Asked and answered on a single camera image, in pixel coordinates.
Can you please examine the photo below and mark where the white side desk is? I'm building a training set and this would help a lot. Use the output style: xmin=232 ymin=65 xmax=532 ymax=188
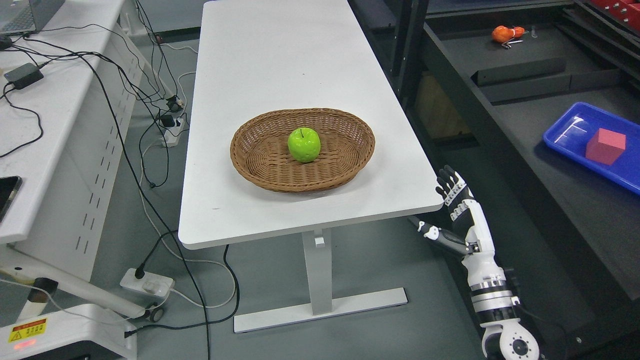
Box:
xmin=1 ymin=0 xmax=146 ymax=318

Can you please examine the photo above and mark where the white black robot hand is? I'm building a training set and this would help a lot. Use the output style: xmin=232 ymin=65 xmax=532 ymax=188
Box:
xmin=408 ymin=165 xmax=506 ymax=287

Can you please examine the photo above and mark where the white floor power strip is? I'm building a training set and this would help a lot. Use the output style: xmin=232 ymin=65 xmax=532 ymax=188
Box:
xmin=119 ymin=268 xmax=175 ymax=300

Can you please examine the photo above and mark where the white table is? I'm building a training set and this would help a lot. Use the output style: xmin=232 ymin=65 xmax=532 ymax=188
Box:
xmin=178 ymin=0 xmax=443 ymax=333

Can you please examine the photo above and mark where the black smartphone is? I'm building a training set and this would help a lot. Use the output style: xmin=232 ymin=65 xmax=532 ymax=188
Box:
xmin=0 ymin=175 xmax=23 ymax=223

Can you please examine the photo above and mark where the black power adapter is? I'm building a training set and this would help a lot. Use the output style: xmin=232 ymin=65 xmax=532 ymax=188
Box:
xmin=3 ymin=63 xmax=44 ymax=90

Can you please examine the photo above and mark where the red cube block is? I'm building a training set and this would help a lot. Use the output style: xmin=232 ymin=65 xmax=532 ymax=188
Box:
xmin=585 ymin=128 xmax=627 ymax=166

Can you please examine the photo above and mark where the white far power strip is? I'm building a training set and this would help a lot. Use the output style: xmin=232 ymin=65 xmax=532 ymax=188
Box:
xmin=158 ymin=114 xmax=186 ymax=148

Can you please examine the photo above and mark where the brown wicker basket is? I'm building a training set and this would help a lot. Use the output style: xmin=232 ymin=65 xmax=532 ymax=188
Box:
xmin=230 ymin=108 xmax=376 ymax=193

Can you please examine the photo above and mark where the black computer mouse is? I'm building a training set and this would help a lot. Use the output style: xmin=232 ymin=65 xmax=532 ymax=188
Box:
xmin=0 ymin=35 xmax=14 ymax=51

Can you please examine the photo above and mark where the orange toy on shelf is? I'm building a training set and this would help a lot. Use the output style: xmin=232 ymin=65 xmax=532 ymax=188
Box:
xmin=491 ymin=25 xmax=526 ymax=49

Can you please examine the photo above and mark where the blue plastic tray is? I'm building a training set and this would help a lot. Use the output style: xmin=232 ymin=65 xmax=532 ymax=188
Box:
xmin=542 ymin=102 xmax=640 ymax=194

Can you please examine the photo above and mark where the green apple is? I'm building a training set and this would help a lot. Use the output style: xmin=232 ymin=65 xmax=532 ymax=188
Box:
xmin=287 ymin=127 xmax=322 ymax=163

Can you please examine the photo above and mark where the grey laptop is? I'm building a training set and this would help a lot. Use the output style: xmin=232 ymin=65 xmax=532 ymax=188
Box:
xmin=0 ymin=0 xmax=65 ymax=35

